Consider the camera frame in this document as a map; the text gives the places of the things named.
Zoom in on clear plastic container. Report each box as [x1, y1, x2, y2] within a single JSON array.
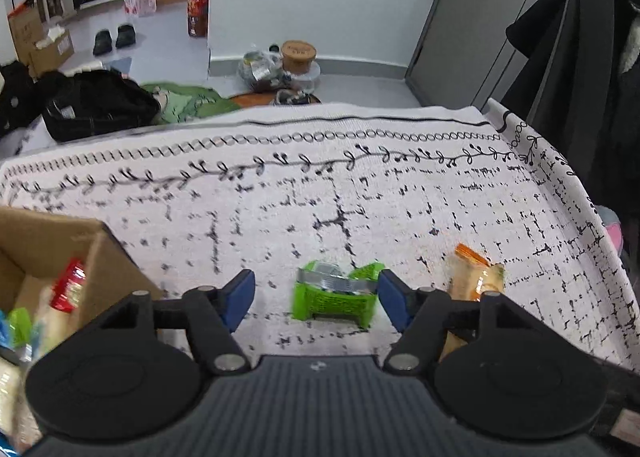
[[287, 62, 321, 94]]

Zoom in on bright green snack packet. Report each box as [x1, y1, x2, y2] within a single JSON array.
[[292, 260, 387, 329]]

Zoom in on orange cracker packet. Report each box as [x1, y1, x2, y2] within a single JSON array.
[[439, 244, 507, 359]]

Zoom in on white black-patterned blanket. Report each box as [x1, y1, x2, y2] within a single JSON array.
[[0, 98, 640, 379]]

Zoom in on black bag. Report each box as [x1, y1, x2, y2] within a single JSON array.
[[42, 69, 162, 143]]

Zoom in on red liquid bottle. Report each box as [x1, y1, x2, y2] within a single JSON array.
[[187, 0, 210, 38]]

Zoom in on grey door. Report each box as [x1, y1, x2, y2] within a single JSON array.
[[406, 0, 578, 109]]

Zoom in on pink cloth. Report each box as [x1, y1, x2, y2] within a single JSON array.
[[596, 206, 624, 259]]

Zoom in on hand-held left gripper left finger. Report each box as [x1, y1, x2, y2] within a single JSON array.
[[95, 269, 257, 374]]

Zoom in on black clothing pile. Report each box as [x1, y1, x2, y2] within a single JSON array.
[[0, 60, 47, 139]]

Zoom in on dark green snack packet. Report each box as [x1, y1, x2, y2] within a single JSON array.
[[7, 307, 34, 349]]

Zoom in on clear plastic bag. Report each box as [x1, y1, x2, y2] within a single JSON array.
[[237, 49, 287, 92]]

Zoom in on jar with cork lid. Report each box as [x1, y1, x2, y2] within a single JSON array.
[[281, 40, 320, 74]]

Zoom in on small cardboard box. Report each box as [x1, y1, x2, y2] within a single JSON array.
[[29, 27, 76, 79]]

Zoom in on hanging black coat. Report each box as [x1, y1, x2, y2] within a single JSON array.
[[501, 0, 640, 220]]

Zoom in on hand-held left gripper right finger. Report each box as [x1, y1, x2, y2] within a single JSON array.
[[377, 269, 543, 374]]

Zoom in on green cloth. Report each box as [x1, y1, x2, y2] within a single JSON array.
[[141, 82, 242, 126]]

